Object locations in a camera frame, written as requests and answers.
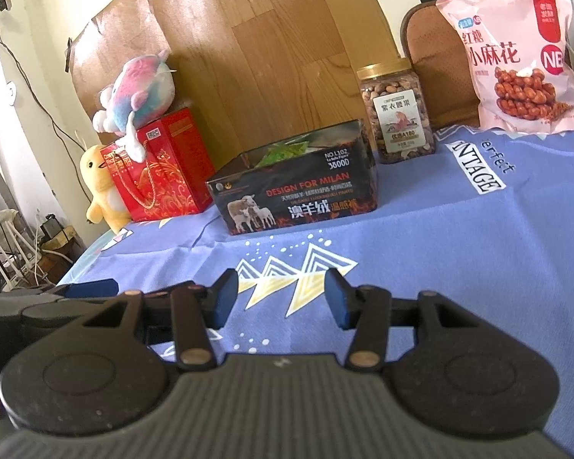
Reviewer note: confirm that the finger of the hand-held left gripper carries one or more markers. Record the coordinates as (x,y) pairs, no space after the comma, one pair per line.
(91,288)

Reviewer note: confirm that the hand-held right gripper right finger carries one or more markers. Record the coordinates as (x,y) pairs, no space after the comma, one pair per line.
(339,299)

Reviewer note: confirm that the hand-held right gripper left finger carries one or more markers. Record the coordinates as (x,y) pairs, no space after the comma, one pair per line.
(222,299)

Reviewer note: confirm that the black printed box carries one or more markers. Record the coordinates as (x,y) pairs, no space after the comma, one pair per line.
(292,191)

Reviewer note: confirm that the green pickled vegetable packet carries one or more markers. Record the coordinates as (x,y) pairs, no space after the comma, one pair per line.
(280,155)

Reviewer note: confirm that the wooden stool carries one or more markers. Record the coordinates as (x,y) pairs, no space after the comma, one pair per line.
(62,260)

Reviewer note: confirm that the black power adapter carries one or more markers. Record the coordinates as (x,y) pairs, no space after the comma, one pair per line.
(52,227)

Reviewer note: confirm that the yellow plush duck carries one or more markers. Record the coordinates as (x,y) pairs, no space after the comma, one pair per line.
(98,177)

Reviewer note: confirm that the blue printed tablecloth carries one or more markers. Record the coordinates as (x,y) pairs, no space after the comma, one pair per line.
(459,248)

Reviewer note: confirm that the red gift box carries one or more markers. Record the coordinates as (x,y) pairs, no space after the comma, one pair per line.
(172,167)

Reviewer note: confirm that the clear nut jar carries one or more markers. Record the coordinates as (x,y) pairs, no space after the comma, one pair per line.
(397,105)

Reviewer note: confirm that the pink blue plush dolphin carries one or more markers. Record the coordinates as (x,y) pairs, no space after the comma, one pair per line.
(138,86)

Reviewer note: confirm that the brown chair back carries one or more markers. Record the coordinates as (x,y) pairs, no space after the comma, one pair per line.
(425,57)

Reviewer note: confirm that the large pink snack bag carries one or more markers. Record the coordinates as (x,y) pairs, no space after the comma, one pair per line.
(507,57)

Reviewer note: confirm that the white round wall fixture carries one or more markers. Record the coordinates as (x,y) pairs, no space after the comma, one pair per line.
(11,94)

